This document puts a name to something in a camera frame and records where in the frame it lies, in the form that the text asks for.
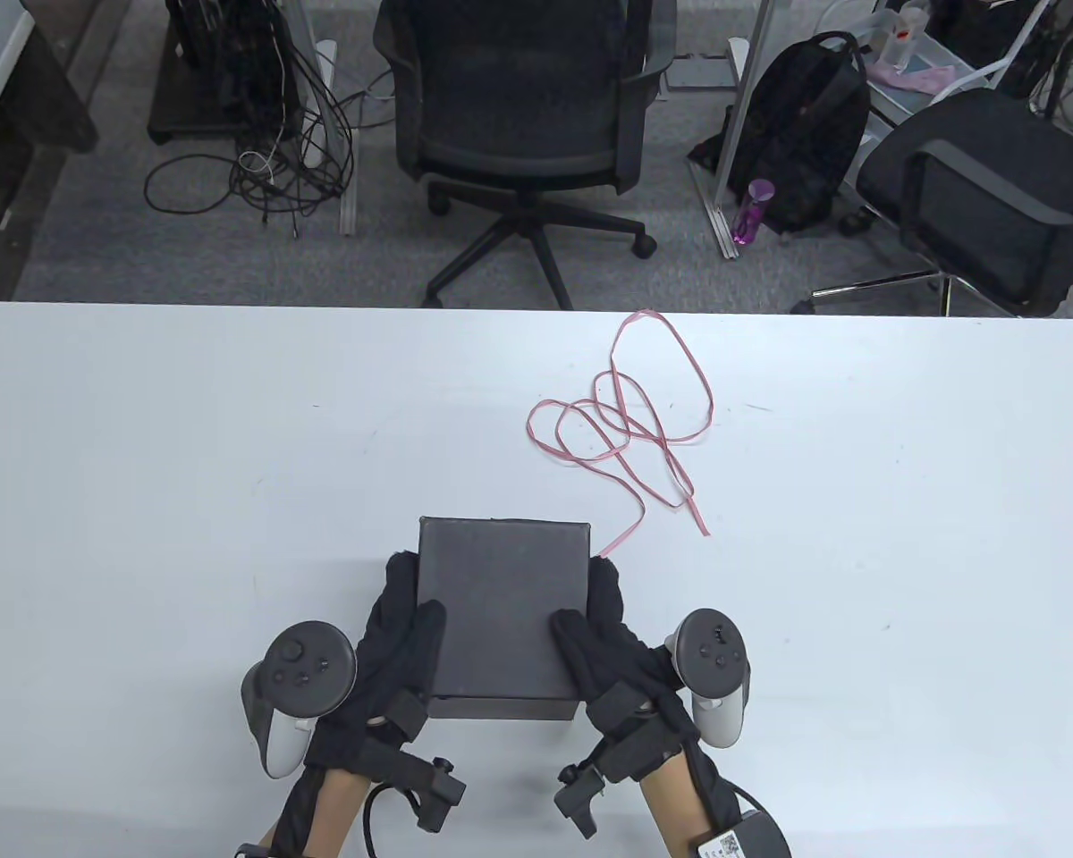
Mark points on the black right wrist bracket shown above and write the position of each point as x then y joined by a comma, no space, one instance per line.
581,800

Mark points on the white desk leg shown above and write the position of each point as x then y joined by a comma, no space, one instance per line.
751,63
349,210

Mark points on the black computer tower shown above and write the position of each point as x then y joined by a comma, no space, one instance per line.
206,89

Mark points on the pink bow ribbon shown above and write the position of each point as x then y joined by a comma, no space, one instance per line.
705,527

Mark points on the purple water bottle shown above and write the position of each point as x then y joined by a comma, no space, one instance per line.
753,214

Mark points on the white power strip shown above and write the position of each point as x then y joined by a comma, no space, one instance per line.
326,55

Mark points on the grey left hand controller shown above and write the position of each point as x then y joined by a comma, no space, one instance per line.
308,666

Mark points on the grey hand controller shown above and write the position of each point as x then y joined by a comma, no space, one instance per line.
715,652
308,666

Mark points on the black backpack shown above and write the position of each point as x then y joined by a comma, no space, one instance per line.
805,125

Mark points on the black gift box base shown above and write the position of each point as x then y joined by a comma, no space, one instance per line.
501,710

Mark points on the person's left hand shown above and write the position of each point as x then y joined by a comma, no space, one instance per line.
393,661

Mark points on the clear plastic bin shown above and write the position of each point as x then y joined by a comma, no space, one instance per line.
934,58

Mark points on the black left wrist bracket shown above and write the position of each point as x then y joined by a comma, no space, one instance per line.
438,795

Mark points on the black wrist bracket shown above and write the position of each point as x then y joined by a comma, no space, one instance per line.
438,795
581,800

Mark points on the black chair with chrome base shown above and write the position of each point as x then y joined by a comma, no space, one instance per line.
975,179

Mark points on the person's right hand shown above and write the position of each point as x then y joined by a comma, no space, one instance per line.
626,679

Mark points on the pink cloth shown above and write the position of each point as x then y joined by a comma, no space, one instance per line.
921,79

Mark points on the grey right hand controller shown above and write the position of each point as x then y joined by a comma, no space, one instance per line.
715,652

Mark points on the dark desk with white top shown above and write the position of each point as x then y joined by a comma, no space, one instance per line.
45,98

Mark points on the black gift box lid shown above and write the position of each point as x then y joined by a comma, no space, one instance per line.
501,608

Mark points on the person's left forearm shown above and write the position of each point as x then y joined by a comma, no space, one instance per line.
331,813

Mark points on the person's right forearm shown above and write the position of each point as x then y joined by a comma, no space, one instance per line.
671,813

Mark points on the black mesh office chair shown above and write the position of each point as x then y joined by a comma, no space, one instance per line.
519,107

